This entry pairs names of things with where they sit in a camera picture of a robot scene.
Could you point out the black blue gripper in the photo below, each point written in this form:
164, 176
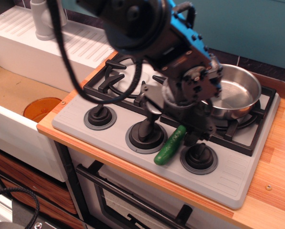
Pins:
160, 102

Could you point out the green toy pickle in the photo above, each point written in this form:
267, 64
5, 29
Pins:
171, 146

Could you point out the stainless steel saucepan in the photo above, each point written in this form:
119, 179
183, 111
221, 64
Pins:
240, 92

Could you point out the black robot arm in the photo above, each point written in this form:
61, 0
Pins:
161, 33

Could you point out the black middle stove knob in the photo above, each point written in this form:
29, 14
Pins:
146, 137

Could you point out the black stove knob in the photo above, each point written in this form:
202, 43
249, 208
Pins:
100, 117
146, 137
199, 159

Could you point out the black right stove knob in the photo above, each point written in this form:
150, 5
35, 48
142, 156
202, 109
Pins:
199, 159

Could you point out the black left stove knob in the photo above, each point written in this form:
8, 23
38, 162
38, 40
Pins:
100, 117

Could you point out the grey toy stove top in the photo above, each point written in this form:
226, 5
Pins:
228, 184

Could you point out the black right burner grate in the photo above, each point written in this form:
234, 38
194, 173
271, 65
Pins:
247, 135

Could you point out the black burner grate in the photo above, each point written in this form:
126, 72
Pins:
101, 86
247, 135

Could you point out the white left burner disc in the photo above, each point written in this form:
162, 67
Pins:
146, 76

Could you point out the black left burner grate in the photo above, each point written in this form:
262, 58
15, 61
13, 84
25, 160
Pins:
101, 86

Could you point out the orange plastic plate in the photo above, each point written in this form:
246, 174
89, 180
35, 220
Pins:
38, 109

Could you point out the wood grain drawer front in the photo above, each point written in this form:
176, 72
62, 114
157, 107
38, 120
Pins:
55, 200

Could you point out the white toy sink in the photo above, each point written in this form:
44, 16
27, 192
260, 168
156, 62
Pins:
30, 69

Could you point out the grey toy faucet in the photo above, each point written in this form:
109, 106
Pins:
42, 20

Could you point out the oven door with black handle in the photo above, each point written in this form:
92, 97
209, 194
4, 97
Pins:
132, 204

